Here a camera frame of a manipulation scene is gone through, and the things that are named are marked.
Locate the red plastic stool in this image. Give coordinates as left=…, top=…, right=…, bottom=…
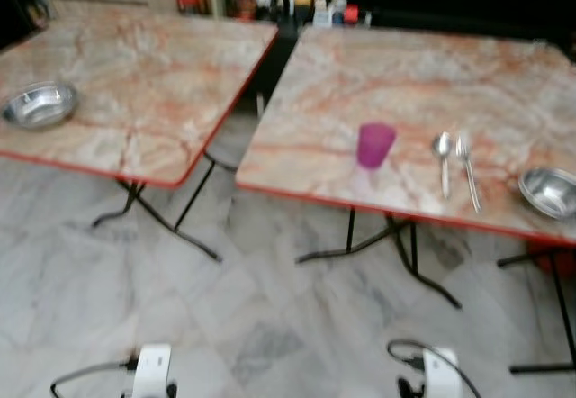
left=526, top=240, right=576, bottom=278

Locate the stainless steel bowl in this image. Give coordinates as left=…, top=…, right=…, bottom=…
left=2, top=81, right=79, bottom=131
left=518, top=167, right=576, bottom=221

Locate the steel fork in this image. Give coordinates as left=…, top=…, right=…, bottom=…
left=455, top=135, right=482, bottom=213

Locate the purple plastic cup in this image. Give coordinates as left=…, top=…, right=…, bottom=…
left=356, top=122, right=398, bottom=169

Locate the steel spoon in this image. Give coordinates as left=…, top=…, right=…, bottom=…
left=432, top=132, right=454, bottom=199

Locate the white bottle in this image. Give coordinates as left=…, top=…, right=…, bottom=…
left=312, top=0, right=336, bottom=28

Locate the black jar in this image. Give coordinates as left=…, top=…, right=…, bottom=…
left=270, top=0, right=293, bottom=25

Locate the black appliance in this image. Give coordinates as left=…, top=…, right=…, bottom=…
left=0, top=0, right=51, bottom=50

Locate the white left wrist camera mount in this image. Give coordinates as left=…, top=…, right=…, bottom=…
left=131, top=344, right=175, bottom=398

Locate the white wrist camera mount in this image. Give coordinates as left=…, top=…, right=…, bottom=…
left=131, top=344, right=175, bottom=398
left=421, top=348, right=464, bottom=398

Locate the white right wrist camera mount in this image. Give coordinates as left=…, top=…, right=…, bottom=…
left=421, top=348, right=464, bottom=398

